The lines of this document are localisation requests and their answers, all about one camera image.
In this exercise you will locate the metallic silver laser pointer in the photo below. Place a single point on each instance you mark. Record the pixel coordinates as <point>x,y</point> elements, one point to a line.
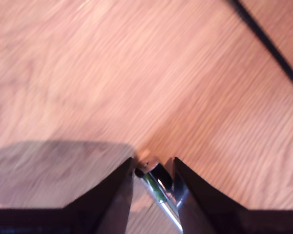
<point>158,187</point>

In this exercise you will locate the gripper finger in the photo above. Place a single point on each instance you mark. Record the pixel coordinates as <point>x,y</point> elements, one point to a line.
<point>107,202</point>
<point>200,207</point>

